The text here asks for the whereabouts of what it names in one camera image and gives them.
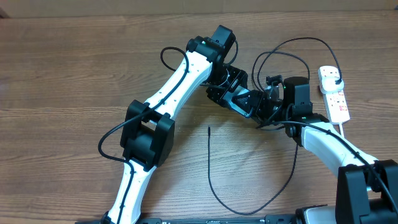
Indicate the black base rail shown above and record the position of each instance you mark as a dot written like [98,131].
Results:
[268,219]

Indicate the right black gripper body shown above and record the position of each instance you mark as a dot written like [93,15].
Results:
[270,110]

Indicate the white power strip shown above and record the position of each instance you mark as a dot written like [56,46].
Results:
[335,103]

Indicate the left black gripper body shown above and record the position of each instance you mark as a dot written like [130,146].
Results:
[223,81]

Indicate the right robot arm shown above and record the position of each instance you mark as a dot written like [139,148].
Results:
[366,188]

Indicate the white charger plug adapter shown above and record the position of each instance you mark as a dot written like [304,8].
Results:
[329,85]

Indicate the smartphone with blue screen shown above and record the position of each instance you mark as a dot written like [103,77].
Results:
[228,97]

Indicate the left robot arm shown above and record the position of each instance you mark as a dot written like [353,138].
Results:
[148,129]

